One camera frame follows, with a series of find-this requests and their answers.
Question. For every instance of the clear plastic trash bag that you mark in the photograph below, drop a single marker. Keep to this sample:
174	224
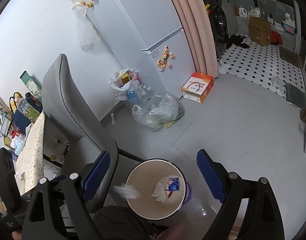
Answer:
159	112

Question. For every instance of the white refrigerator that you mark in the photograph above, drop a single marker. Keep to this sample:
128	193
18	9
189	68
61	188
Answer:
136	31

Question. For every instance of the round beige trash bin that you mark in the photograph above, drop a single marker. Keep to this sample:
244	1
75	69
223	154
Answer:
144	178

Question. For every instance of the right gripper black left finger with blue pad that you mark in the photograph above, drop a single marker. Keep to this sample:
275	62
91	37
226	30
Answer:
43	219

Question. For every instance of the pink curtain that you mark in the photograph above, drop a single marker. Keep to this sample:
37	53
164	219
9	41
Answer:
196	25

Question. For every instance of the wire mesh basket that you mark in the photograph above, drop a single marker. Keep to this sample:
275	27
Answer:
5	127

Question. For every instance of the brown cardboard box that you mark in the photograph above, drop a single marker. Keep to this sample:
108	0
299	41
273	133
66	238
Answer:
260	31

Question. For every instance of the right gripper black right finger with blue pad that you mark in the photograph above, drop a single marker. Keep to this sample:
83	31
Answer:
262	218

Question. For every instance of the tall clear tea bottle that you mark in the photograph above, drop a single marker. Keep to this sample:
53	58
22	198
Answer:
28	110

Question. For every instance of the grey upholstered chair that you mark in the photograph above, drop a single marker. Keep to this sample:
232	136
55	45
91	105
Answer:
65	107

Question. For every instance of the white tissue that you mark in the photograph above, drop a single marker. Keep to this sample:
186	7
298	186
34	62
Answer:
127	191

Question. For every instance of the white tissues in bin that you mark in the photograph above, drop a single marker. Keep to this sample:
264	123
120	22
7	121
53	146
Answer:
160	194

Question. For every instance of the dark washing machine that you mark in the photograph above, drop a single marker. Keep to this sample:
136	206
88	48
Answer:
223	22

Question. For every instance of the blue white packet in bin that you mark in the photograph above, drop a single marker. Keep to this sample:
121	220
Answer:
173	184

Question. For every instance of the white bag of recyclables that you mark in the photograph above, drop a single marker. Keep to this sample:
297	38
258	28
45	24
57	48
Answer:
125	80

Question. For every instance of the floral patterned tablecloth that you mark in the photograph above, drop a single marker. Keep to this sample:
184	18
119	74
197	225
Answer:
29	168

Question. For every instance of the fridge magnet cluster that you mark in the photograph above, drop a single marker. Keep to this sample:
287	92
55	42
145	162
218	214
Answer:
164	62

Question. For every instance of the green tall box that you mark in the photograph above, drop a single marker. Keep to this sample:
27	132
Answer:
32	85

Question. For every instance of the orange white cardboard box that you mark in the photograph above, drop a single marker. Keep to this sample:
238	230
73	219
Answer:
198	87

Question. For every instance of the navy blue lunch bag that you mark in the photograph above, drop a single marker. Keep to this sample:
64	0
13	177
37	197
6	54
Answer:
20	121

